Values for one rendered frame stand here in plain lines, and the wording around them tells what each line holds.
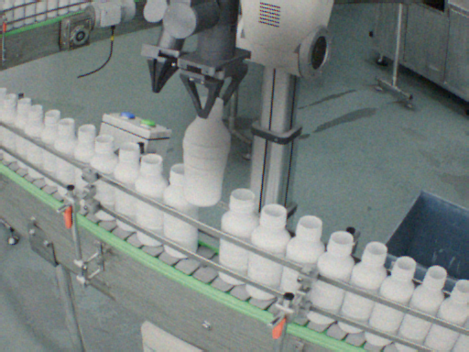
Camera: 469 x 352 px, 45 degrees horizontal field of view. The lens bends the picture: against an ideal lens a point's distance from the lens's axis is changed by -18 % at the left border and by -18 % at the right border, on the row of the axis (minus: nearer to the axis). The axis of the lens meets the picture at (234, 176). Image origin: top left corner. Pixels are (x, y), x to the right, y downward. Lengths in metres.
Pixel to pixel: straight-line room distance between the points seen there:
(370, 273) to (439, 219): 0.66
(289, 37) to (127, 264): 0.68
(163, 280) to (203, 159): 0.27
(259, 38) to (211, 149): 0.66
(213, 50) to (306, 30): 0.65
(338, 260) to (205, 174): 0.24
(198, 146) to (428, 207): 0.77
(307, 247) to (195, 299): 0.25
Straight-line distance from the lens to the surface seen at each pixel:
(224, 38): 0.91
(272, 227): 0.99
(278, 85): 1.66
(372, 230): 3.07
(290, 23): 1.54
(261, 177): 1.79
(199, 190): 1.01
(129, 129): 1.32
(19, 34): 2.61
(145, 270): 1.18
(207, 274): 1.12
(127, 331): 2.41
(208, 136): 0.97
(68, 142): 1.26
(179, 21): 0.85
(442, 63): 4.77
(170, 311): 1.20
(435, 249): 1.63
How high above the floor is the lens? 1.72
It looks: 31 degrees down
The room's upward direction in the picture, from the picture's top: 4 degrees clockwise
